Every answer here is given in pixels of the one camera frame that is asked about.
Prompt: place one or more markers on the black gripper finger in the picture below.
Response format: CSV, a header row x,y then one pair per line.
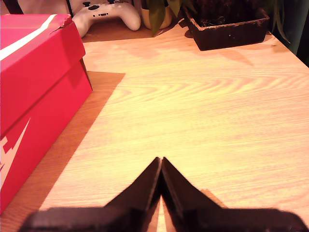
x,y
142,193
181,193

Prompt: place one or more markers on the red Nike shoebox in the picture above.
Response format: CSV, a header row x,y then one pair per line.
x,y
41,84

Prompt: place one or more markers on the black rectangular planter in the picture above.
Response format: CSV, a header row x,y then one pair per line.
x,y
229,37

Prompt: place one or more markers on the pale round plant pot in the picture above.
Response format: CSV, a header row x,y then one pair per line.
x,y
169,20

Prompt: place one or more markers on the small green potted plant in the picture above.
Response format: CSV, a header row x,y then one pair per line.
x,y
157,14

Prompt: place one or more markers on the white game controller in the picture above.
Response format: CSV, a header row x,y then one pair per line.
x,y
106,13

